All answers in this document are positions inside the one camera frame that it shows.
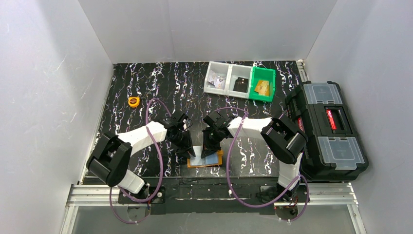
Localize black credit card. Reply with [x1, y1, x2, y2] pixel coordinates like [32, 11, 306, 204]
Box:
[235, 77, 250, 91]

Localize green plastic bin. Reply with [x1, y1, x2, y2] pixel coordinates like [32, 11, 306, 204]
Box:
[248, 67, 276, 102]

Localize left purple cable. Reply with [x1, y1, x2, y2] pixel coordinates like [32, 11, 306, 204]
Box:
[109, 98, 173, 225]

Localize aluminium frame rail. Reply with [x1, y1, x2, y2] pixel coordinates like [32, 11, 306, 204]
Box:
[60, 180, 366, 234]

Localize photo cards in bin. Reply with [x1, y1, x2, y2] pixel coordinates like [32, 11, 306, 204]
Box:
[207, 73, 226, 90]

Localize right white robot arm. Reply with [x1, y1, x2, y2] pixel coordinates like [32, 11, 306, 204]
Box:
[201, 111, 308, 191]

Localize gold credit card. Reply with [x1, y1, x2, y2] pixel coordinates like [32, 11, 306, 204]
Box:
[254, 80, 268, 95]

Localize middle grey plastic bin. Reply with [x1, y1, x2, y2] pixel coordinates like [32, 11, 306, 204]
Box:
[226, 64, 253, 99]

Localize yellow tape measure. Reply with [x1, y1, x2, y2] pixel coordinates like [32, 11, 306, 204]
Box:
[128, 97, 141, 108]

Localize black card in bin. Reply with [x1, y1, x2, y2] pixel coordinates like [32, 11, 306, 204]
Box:
[233, 79, 247, 93]

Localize grey plastic bin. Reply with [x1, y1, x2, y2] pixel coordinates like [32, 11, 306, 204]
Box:
[226, 64, 253, 99]
[204, 61, 231, 95]

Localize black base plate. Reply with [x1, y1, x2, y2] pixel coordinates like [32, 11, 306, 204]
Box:
[118, 177, 307, 215]

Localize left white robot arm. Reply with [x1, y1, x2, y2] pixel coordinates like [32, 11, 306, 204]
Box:
[86, 111, 195, 194]

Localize black plastic toolbox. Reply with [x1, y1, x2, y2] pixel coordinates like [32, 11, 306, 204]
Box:
[284, 81, 369, 182]

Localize orange leather card holder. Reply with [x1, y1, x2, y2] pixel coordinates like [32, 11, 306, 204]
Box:
[187, 146, 224, 168]

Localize left grey plastic bin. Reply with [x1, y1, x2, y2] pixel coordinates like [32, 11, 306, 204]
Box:
[204, 61, 231, 95]

